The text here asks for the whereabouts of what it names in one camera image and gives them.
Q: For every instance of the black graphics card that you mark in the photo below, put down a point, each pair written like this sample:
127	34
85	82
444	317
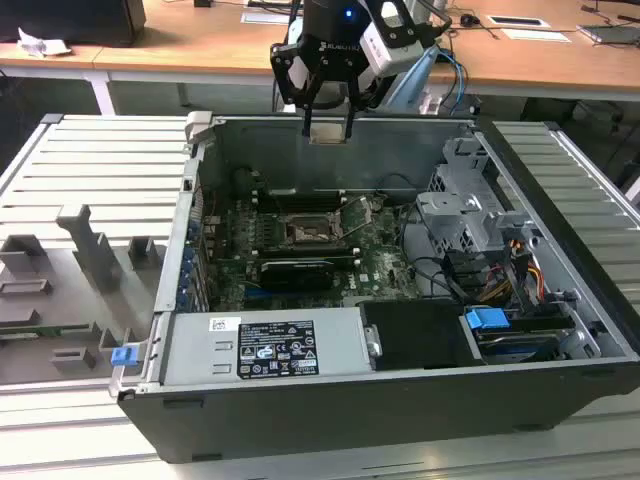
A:
300	277

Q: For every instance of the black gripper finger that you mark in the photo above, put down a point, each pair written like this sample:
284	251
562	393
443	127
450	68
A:
287	75
367	85

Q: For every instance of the blue expansion slot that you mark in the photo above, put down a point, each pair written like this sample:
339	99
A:
251	295

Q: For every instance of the blue disk carrier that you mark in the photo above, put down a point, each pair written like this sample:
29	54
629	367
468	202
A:
486	318

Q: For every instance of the white paper sheet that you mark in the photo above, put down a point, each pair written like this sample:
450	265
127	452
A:
535	35

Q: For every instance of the silver metal drive cage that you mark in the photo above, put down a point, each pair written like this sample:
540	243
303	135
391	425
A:
450	220

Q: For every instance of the hard disk drive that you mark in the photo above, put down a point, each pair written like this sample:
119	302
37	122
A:
520	345

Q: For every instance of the blue case latch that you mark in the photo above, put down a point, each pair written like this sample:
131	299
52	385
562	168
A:
124	356

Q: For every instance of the small white adapter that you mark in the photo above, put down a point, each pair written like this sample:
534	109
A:
431	102

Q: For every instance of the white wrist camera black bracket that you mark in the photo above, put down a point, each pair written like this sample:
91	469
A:
382	55

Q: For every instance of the pale blue teach pendant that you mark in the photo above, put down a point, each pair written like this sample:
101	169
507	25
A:
415	75

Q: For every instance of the crumpled white paper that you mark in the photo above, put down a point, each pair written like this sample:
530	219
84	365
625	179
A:
42	44

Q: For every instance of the black plastic shroud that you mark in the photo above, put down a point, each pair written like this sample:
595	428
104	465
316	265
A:
420	335

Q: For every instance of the CPU socket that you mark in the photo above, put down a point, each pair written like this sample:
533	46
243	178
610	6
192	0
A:
310	232

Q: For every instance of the short wooden desk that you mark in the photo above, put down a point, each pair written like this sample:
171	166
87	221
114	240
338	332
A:
50	62

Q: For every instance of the green RAM stick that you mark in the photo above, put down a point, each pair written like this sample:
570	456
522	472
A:
50	329

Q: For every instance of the black computer mouse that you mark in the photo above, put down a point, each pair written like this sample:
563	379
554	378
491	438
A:
469	20

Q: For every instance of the large black box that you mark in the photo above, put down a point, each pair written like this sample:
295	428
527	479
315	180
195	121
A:
75	20

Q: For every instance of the grey parts rack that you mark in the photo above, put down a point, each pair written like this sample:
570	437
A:
65	300

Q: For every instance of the long wooden desk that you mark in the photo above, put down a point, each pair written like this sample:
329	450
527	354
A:
200	45

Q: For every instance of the black RAM slot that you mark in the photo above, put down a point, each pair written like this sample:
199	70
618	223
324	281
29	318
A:
350	258
290	196
290	205
300	251

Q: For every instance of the silver power supply with label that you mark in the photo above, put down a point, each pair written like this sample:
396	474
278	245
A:
200	350

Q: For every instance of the grey laptop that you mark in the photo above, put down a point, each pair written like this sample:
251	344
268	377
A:
610	34

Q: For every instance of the green motherboard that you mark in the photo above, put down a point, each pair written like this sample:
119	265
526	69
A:
380	265

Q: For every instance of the small square CPU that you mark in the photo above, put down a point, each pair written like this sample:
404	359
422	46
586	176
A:
327	134

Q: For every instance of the dark grey open PC case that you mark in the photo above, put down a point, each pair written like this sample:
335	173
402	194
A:
350	420

